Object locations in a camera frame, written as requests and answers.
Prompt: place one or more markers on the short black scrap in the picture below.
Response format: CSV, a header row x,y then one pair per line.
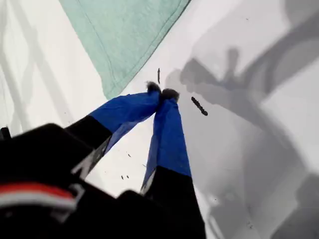
x,y
159,76

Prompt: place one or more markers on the pale green T-shirt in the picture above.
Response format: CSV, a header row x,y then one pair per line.
x,y
124,37

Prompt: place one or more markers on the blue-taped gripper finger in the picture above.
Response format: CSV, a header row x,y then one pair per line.
x,y
169,139
124,109

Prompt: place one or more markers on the long black scrap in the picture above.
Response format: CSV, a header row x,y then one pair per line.
x,y
199,106

